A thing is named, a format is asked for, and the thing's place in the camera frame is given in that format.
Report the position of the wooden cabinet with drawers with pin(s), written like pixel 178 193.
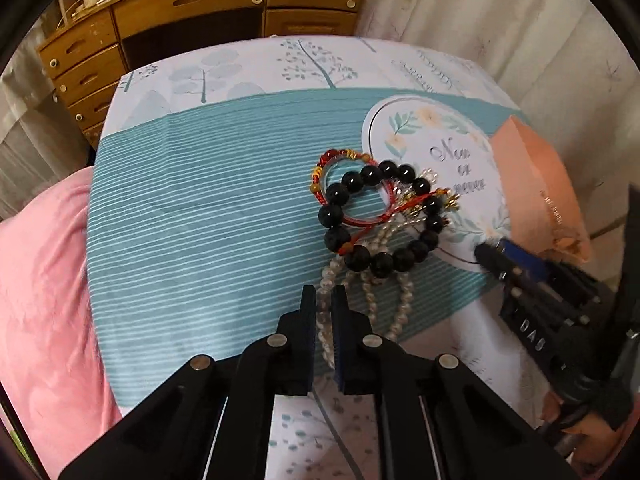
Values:
pixel 200 5

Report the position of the white floral curtain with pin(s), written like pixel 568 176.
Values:
pixel 475 15

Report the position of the pink blanket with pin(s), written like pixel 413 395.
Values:
pixel 45 310

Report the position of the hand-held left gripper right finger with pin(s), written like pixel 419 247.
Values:
pixel 338 345

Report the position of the person's right hand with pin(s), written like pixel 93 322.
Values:
pixel 585 425

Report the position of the round floral mat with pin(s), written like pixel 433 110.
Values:
pixel 440 130

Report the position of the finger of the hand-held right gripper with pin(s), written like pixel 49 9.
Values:
pixel 527 262
pixel 492 260

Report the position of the pink plastic tray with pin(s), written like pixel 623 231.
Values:
pixel 535 185

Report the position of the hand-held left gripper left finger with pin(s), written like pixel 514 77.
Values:
pixel 312 345

